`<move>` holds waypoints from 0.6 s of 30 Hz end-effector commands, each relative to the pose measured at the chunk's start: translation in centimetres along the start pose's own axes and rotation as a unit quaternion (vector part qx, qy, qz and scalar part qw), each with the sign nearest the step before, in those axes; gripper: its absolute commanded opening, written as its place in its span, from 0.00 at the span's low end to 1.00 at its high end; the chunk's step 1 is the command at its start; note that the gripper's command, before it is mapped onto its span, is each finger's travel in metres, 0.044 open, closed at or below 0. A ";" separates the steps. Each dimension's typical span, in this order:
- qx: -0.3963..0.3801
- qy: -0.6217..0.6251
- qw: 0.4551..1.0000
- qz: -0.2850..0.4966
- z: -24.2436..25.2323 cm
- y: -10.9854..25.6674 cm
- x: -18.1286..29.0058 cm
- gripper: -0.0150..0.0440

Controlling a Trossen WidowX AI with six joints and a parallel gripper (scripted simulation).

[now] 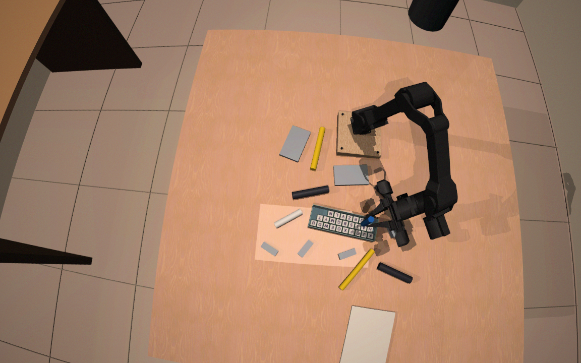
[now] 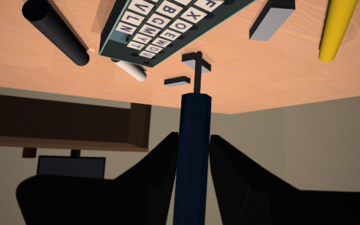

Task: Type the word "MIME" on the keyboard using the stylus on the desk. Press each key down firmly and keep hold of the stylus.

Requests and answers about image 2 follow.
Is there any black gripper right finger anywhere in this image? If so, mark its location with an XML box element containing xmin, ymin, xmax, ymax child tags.
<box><xmin>209</xmin><ymin>135</ymin><xmax>360</xmax><ymax>225</ymax></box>

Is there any white cylinder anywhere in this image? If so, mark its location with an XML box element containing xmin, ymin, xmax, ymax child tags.
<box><xmin>111</xmin><ymin>59</ymin><xmax>147</xmax><ymax>81</ymax></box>

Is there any keyboard with white letter keys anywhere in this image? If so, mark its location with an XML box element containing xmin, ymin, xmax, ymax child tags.
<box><xmin>98</xmin><ymin>0</ymin><xmax>259</xmax><ymax>68</ymax></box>

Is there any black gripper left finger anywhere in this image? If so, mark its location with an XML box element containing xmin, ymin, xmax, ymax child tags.
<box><xmin>16</xmin><ymin>132</ymin><xmax>179</xmax><ymax>225</ymax></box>

